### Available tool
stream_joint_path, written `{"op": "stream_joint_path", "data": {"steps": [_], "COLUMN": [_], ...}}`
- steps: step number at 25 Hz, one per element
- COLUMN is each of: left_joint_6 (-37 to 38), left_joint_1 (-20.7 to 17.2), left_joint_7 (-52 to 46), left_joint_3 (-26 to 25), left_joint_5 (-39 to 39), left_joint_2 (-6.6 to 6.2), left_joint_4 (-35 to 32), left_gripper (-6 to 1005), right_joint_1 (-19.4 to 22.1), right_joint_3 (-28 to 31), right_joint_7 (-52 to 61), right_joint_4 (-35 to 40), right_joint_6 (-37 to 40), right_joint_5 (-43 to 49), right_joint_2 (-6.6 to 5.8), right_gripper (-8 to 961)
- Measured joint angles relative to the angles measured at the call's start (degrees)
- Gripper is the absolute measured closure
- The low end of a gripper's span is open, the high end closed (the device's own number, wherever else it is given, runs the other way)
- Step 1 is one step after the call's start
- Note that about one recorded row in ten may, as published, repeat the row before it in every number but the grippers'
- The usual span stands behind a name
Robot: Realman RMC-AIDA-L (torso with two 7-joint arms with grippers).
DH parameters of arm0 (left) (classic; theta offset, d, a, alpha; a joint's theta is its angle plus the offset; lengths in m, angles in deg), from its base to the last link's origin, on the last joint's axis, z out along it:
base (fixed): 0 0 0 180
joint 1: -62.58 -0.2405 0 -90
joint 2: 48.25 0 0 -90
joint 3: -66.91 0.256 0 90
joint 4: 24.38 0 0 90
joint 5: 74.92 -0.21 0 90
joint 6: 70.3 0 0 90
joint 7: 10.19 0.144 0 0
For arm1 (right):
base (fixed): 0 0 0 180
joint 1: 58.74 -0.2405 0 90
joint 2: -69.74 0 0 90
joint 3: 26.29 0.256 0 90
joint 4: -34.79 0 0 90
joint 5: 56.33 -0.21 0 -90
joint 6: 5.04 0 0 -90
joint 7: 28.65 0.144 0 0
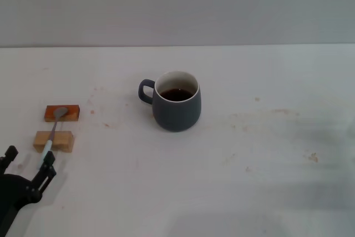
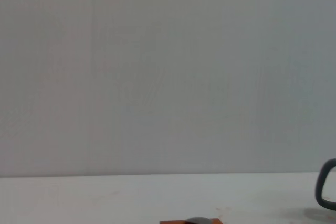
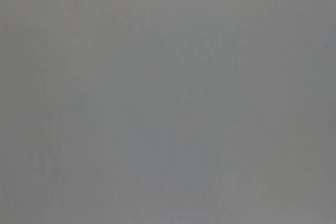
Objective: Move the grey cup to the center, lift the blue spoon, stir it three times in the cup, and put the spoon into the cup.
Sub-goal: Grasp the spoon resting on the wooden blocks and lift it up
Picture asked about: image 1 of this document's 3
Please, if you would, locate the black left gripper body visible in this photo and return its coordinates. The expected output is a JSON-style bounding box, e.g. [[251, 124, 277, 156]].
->
[[0, 174, 32, 237]]

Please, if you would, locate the spoon with white handle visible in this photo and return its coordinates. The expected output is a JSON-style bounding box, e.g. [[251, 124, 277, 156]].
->
[[38, 106, 69, 169]]

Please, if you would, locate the dark grey ceramic mug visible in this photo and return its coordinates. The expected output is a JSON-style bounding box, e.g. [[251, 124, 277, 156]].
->
[[138, 70, 202, 133]]

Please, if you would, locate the light wooden block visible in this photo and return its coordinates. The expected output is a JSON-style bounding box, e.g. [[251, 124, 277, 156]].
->
[[33, 130, 75, 154]]

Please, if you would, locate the dark orange wooden block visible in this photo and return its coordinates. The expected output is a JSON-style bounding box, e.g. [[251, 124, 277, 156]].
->
[[44, 104, 81, 123]]

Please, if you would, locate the dark coffee liquid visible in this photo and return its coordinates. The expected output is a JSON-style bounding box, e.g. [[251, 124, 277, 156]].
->
[[159, 88, 194, 103]]

